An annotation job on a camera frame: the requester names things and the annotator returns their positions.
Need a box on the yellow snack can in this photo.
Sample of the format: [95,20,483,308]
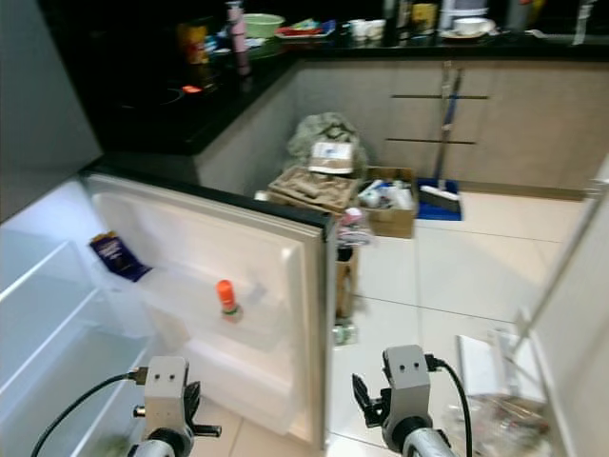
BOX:
[176,21,212,66]

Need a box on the open cardboard box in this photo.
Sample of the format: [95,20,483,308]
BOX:
[357,167,418,239]

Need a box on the pink bottle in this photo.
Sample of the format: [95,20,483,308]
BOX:
[226,0,248,75]

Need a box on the white plastic tray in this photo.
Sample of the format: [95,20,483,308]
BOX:
[455,333,529,396]

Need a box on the green bowl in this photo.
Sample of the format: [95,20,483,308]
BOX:
[243,12,286,39]

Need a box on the white label box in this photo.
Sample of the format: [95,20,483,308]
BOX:
[309,143,355,175]

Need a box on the broom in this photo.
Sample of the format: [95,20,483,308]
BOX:
[419,62,462,212]

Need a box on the tan wicker tray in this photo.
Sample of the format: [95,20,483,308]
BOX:
[266,167,363,212]

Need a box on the grey green sack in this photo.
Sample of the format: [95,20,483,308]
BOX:
[287,112,370,177]

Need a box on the blue snack packet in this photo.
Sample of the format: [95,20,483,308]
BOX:
[88,231,153,284]

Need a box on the orange capped sauce bottle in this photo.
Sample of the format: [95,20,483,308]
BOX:
[215,279,241,318]

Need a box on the fridge door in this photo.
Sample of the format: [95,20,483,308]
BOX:
[81,162,339,448]

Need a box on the grey fridge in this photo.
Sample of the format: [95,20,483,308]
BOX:
[0,0,153,457]

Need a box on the kitchen counter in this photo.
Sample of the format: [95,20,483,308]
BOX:
[48,0,609,201]

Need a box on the red tray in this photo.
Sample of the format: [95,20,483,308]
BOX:
[276,19,339,41]

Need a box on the white bowl on saucer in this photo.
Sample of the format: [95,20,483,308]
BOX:
[441,14,498,41]

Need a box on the blue dustpan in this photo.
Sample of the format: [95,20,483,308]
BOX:
[417,178,464,222]

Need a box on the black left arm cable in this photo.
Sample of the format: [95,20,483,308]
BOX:
[30,369,148,457]

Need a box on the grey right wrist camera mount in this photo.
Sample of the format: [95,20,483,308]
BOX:
[382,345,433,429]

